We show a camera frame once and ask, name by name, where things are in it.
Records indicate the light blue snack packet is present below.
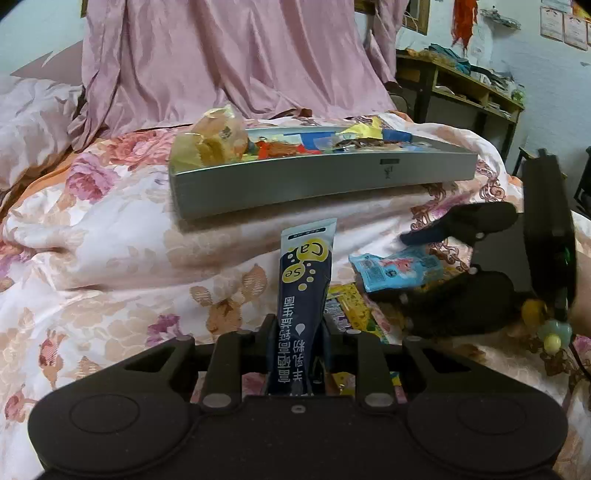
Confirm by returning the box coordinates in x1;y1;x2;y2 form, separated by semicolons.
349;245;444;293

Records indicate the dark blue calcium stick sachet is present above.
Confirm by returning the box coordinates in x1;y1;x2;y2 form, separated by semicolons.
267;218;337;396

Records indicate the orange yellow snack packet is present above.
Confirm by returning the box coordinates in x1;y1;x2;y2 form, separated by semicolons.
169;104;249;172

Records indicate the person's right hand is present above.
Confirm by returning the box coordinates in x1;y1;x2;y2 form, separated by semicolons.
569;252;591;337

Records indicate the dark wooden shelf unit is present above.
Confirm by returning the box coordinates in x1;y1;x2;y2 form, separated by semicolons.
396;50;525;161

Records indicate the blue yellow cartoon bag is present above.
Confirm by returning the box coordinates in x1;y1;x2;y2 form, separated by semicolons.
246;115;433;160

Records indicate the floral quilt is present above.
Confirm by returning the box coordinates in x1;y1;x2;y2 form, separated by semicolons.
0;112;591;480

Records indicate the grey cardboard box tray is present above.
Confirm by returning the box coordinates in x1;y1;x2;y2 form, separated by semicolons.
169;133;478;220

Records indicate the pink satin curtain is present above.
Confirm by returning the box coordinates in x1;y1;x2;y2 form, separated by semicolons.
69;1;401;151

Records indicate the pale pink duvet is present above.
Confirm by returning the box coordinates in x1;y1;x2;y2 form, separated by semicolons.
0;75;82;195

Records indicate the orange wall decoration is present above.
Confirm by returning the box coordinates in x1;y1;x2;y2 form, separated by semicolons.
451;0;478;50

